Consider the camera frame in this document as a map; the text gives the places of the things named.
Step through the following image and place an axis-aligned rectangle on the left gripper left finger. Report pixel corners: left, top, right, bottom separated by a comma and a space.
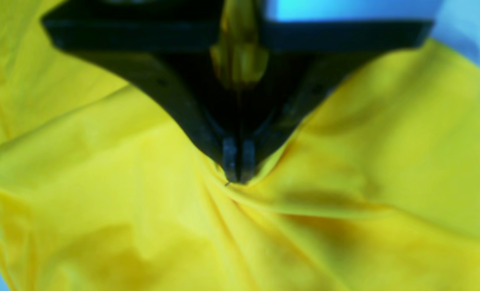
42, 16, 238, 182

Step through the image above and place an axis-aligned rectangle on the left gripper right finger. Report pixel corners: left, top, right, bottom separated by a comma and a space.
240, 19, 434, 183

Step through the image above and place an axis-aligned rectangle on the orange yellow t-shirt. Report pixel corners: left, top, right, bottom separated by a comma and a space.
0, 0, 480, 291

